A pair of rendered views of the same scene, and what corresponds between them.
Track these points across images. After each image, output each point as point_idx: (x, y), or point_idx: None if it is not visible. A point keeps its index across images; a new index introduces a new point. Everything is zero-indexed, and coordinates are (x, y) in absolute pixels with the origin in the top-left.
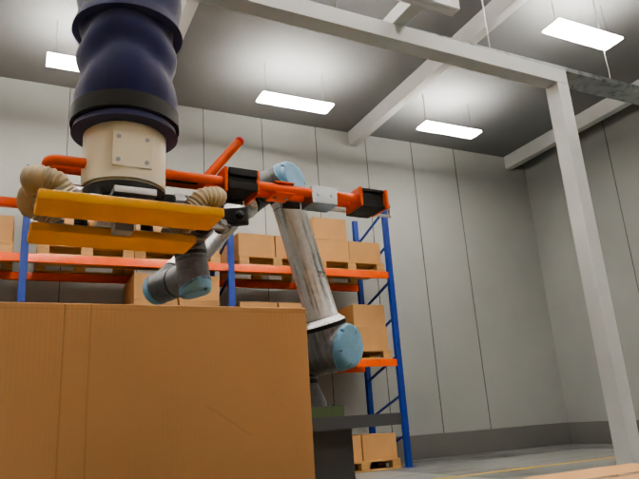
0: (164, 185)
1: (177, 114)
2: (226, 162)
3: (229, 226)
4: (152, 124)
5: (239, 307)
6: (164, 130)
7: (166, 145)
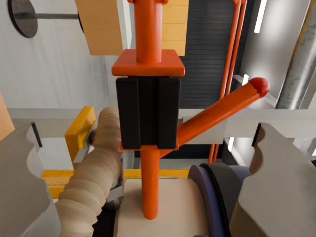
0: (130, 183)
1: (222, 164)
2: (198, 113)
3: (37, 130)
4: (191, 177)
5: (0, 92)
6: (194, 175)
7: (205, 199)
